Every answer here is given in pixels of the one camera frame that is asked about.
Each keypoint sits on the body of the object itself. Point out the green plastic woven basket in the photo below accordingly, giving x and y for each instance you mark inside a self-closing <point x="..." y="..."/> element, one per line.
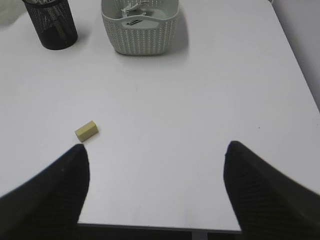
<point x="140" y="35"/>

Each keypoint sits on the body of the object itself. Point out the grey grip pen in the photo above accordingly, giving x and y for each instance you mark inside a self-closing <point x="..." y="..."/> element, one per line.
<point x="42" y="2"/>

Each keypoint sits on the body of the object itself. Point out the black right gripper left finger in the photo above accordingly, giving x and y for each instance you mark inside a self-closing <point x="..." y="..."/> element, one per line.
<point x="48" y="206"/>

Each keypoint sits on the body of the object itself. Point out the black mesh pen holder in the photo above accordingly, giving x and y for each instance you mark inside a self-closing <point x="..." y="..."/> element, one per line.
<point x="44" y="16"/>

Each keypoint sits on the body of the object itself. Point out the yellow eraser right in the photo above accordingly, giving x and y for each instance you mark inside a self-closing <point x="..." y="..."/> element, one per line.
<point x="86" y="131"/>

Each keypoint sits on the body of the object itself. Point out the white waste paper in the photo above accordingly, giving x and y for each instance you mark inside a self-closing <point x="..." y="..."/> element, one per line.
<point x="138" y="9"/>

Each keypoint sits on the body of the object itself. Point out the beige grip pen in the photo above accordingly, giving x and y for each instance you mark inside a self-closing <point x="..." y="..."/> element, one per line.
<point x="60" y="29"/>

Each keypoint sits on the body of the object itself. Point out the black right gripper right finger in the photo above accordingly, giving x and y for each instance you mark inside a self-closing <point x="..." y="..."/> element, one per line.
<point x="268" y="205"/>

